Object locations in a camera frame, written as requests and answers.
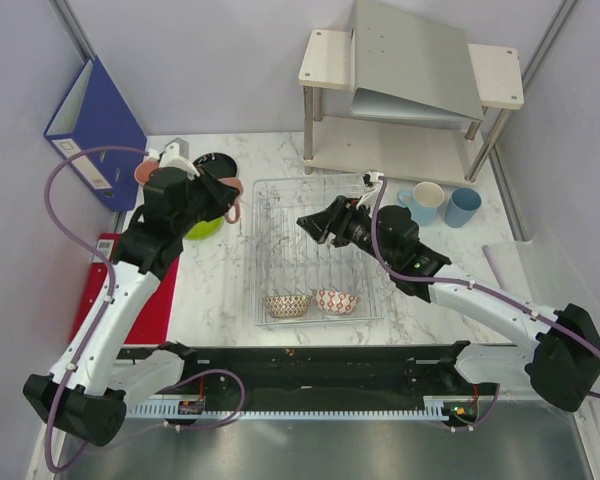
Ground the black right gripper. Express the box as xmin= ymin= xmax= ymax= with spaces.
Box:
xmin=296 ymin=196 xmax=397 ymax=270

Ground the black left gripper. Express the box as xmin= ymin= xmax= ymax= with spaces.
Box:
xmin=173 ymin=164 xmax=238 ymax=236

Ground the pink dotted mug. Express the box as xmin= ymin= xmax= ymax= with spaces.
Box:
xmin=221 ymin=176 xmax=245 ymax=226

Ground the black plate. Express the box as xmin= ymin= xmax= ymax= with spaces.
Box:
xmin=193 ymin=152 xmax=238 ymax=180

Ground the lime green plate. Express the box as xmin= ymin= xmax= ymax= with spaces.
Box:
xmin=186 ymin=217 xmax=224 ymax=240

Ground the white wire dish rack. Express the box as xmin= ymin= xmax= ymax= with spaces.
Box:
xmin=249 ymin=174 xmax=383 ymax=328

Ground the pink tumbler cup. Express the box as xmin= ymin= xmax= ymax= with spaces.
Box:
xmin=134 ymin=159 xmax=160 ymax=185

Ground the blue and red patterned bowl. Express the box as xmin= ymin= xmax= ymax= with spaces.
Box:
xmin=311 ymin=289 xmax=361 ymax=316

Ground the brown patterned bowl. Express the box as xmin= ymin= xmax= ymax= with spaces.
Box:
xmin=264 ymin=295 xmax=312 ymax=319

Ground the light blue ceramic mug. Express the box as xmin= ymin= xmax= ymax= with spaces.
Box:
xmin=397 ymin=182 xmax=445 ymax=227

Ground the light blue tumbler cup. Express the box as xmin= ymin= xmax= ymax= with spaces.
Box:
xmin=444 ymin=187 xmax=482 ymax=228

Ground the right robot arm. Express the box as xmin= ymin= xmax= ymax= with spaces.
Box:
xmin=297 ymin=196 xmax=600 ymax=412

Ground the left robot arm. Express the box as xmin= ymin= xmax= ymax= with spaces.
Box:
xmin=23 ymin=167 xmax=243 ymax=447

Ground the white two-tier shelf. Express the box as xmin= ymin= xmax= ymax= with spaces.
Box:
xmin=298 ymin=29 xmax=524 ymax=186

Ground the red folder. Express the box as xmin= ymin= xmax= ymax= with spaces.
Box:
xmin=68 ymin=232 xmax=181 ymax=346

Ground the grey metal sheet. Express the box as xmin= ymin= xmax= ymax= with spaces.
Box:
xmin=351 ymin=1 xmax=483 ymax=122

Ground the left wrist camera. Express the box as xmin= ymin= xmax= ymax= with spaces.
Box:
xmin=145 ymin=138 xmax=200 ymax=179

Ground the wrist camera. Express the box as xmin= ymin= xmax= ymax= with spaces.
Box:
xmin=145 ymin=138 xmax=200 ymax=179
xmin=356 ymin=170 xmax=384 ymax=209

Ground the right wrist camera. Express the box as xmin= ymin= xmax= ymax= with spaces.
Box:
xmin=356 ymin=170 xmax=384 ymax=209

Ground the blue ring binder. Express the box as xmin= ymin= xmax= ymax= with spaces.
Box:
xmin=44 ymin=58 xmax=146 ymax=212

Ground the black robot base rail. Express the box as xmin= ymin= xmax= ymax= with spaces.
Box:
xmin=114 ymin=341 xmax=501 ymax=412

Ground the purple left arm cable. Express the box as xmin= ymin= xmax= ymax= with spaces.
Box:
xmin=42 ymin=145 xmax=151 ymax=473

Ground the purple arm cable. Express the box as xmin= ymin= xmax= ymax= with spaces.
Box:
xmin=367 ymin=177 xmax=600 ymax=400
xmin=42 ymin=145 xmax=151 ymax=473

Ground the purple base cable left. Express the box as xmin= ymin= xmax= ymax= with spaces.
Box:
xmin=69 ymin=369 xmax=246 ymax=454

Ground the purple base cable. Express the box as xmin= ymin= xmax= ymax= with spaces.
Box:
xmin=442 ymin=384 xmax=499 ymax=434
xmin=69 ymin=369 xmax=246 ymax=454

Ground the light blue cable duct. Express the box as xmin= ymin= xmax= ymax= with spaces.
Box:
xmin=126 ymin=396 xmax=449 ymax=421

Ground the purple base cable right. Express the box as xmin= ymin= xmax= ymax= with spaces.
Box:
xmin=442 ymin=384 xmax=499 ymax=434

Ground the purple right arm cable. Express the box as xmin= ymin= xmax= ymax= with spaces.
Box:
xmin=367 ymin=177 xmax=600 ymax=400

